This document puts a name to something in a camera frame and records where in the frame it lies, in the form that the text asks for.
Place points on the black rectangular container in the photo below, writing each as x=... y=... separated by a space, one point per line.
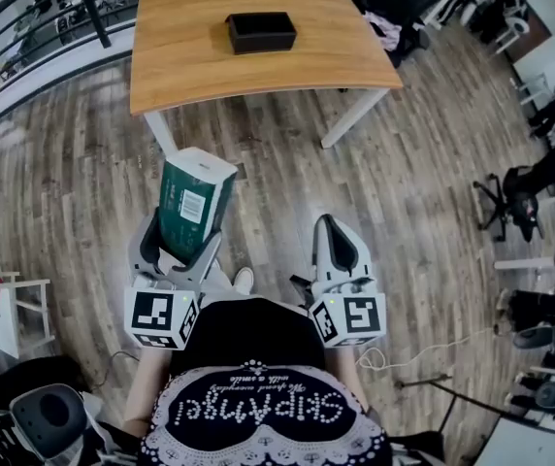
x=262 y=31

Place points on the white table leg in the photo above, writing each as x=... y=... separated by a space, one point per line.
x=352 y=117
x=161 y=131

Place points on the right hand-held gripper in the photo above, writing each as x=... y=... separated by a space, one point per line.
x=360 y=313

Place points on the person's right forearm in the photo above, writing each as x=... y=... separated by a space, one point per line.
x=348 y=376

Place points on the grey chair headrest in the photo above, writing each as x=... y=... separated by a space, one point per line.
x=49 y=418

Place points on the white wooden stool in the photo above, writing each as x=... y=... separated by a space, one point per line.
x=6 y=309

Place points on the person's left forearm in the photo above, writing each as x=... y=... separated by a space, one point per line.
x=144 y=386

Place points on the green and white packet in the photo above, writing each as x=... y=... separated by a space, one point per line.
x=190 y=202

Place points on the person's white shoe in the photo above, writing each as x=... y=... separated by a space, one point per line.
x=243 y=279

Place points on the black office chair with clothes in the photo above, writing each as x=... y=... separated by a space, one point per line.
x=399 y=3

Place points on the black metal railing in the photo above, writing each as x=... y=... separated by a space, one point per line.
x=40 y=22

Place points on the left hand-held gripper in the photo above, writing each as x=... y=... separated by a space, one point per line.
x=151 y=311

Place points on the white plastic chair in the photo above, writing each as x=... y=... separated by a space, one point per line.
x=514 y=24

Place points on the person's black printed shirt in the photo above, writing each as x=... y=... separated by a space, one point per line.
x=258 y=406

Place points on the person's light trouser leg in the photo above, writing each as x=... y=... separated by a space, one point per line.
x=217 y=282

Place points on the black tripod stand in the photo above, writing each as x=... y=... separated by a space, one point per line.
x=447 y=396

